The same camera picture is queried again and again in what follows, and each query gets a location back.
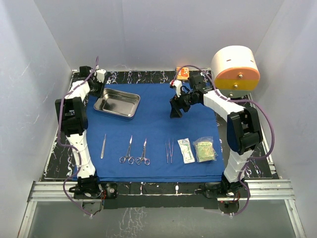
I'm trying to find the metal instrument tray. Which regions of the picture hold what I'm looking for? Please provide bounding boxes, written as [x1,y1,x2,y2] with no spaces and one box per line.
[94,88,141,119]

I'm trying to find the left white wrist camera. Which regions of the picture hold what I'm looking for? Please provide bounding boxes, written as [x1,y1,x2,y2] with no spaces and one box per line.
[95,66,107,83]

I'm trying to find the blue surgical drape cloth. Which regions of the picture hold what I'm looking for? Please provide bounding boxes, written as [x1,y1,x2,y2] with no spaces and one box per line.
[86,84,224,182]

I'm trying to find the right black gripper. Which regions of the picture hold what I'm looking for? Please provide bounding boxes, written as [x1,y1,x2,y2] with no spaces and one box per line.
[170,89,198,118]

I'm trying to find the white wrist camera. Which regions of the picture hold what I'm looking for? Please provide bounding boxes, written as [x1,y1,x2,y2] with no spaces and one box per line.
[169,79,182,98]
[95,66,107,83]

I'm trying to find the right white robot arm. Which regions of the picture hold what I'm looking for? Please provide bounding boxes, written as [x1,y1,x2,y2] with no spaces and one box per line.
[169,75,263,197]

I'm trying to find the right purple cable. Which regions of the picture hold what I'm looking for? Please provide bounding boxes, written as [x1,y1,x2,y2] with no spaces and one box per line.
[172,64,275,216]

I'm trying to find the pink cylindrical tissue phantom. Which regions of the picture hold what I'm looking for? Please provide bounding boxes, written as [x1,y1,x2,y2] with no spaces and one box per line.
[211,46,261,98]

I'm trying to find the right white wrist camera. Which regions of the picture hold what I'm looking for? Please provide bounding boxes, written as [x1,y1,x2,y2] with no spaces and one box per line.
[169,79,182,98]

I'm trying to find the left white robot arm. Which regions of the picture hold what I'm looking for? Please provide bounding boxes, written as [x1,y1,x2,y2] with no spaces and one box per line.
[55,66,106,179]

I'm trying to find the white packet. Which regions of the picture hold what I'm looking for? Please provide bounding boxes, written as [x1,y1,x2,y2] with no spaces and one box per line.
[178,138,195,164]

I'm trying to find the small orange circuit board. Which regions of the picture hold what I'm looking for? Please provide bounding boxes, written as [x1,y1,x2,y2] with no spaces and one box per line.
[176,67,190,81]

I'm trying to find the green suture packet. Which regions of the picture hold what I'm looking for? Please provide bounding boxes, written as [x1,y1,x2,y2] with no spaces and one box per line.
[193,136,217,163]

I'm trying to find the aluminium frame extrusion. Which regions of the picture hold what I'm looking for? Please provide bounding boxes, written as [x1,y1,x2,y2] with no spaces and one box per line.
[18,179,306,238]

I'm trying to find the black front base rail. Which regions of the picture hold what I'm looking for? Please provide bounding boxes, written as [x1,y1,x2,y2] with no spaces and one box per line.
[99,180,251,210]

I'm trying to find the steel scalpel handle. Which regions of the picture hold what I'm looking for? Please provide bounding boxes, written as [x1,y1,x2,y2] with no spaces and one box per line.
[100,134,106,159]

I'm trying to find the steel ring-handle scissors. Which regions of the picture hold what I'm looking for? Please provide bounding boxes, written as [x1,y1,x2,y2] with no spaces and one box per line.
[135,139,150,166]

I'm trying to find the steel forceps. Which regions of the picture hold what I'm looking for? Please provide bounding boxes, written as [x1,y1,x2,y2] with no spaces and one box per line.
[168,139,174,164]

